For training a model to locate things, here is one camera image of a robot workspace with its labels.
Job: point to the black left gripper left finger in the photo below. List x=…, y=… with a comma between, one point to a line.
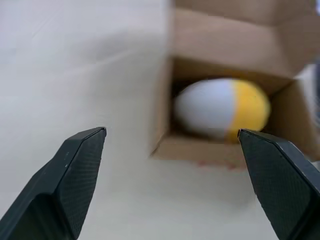
x=62, y=182

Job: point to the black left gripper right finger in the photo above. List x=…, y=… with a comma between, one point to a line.
x=282, y=182

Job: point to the brown cardboard box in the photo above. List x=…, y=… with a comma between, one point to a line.
x=250, y=37

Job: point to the white and yellow egg toy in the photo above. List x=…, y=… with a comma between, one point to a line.
x=212, y=107

